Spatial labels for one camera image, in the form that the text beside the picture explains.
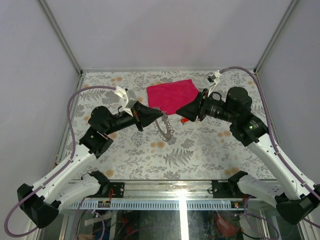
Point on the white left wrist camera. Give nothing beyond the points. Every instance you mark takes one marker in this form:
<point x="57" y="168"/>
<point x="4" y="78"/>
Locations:
<point x="127" y="99"/>

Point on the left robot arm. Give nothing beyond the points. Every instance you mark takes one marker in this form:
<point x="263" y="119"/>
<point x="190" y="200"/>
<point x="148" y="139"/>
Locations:
<point x="47" y="197"/>

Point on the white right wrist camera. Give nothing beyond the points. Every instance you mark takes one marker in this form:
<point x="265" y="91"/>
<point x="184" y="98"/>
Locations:
<point x="214" y="80"/>

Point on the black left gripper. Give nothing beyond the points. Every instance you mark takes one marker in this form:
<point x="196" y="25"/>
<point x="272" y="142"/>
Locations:
<point x="144" y="114"/>

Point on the red tag key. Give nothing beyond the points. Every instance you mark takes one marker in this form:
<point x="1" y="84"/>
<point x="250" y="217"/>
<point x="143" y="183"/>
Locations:
<point x="184" y="120"/>

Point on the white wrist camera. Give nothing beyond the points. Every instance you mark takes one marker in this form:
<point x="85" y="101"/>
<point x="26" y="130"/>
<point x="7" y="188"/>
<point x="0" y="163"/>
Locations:
<point x="127" y="99"/>
<point x="214" y="80"/>

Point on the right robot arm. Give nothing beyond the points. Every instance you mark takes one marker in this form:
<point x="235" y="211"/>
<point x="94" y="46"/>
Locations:
<point x="294" y="198"/>

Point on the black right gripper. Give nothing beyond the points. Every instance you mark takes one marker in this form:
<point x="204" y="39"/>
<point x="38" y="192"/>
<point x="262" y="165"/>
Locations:
<point x="193" y="109"/>

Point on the pink cloth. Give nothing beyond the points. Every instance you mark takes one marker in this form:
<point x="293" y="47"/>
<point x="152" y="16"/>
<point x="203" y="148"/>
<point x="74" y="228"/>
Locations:
<point x="169" y="97"/>

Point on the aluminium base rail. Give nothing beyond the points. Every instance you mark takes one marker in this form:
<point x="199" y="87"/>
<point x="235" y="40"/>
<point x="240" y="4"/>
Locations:
<point x="164" y="195"/>

